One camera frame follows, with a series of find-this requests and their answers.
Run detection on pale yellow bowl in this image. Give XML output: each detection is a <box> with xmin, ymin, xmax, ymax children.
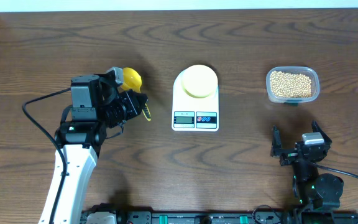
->
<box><xmin>181</xmin><ymin>65</ymin><xmax>218</xmax><ymax>98</ymax></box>

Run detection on yellow plastic measuring scoop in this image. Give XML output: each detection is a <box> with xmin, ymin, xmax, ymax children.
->
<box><xmin>119</xmin><ymin>67</ymin><xmax>152</xmax><ymax>122</ymax></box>

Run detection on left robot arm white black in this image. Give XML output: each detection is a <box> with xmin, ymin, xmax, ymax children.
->
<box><xmin>39</xmin><ymin>74</ymin><xmax>148</xmax><ymax>223</ymax></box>

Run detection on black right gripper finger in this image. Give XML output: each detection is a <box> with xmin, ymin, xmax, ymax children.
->
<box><xmin>270</xmin><ymin>126</ymin><xmax>282</xmax><ymax>157</ymax></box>
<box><xmin>311</xmin><ymin>120</ymin><xmax>331</xmax><ymax>144</ymax></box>

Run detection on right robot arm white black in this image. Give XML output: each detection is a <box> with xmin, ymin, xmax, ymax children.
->
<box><xmin>270</xmin><ymin>121</ymin><xmax>344</xmax><ymax>210</ymax></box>

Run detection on soybeans pile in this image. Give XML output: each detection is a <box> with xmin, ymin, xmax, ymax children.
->
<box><xmin>269</xmin><ymin>71</ymin><xmax>312</xmax><ymax>98</ymax></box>

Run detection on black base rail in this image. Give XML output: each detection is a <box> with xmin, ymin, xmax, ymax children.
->
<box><xmin>79</xmin><ymin>203</ymin><xmax>358</xmax><ymax>224</ymax></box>

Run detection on clear plastic container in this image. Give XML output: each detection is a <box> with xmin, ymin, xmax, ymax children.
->
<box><xmin>266</xmin><ymin>66</ymin><xmax>320</xmax><ymax>104</ymax></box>

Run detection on white digital kitchen scale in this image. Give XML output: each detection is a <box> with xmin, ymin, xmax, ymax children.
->
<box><xmin>172</xmin><ymin>70</ymin><xmax>219</xmax><ymax>132</ymax></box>

